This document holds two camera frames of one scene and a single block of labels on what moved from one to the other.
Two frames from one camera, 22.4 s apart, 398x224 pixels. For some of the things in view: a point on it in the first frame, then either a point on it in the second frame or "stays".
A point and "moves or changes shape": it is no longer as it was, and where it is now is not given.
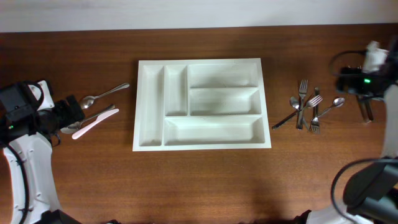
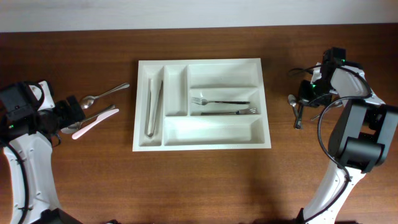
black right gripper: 354,74 -> 302,96
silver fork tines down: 315,123 -> 239,112
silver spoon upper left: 87,101 stays
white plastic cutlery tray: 196,104 stays
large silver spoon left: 74,126 stays
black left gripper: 70,117 stays
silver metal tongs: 366,105 moves or changes shape
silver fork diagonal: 311,103 -> 204,101
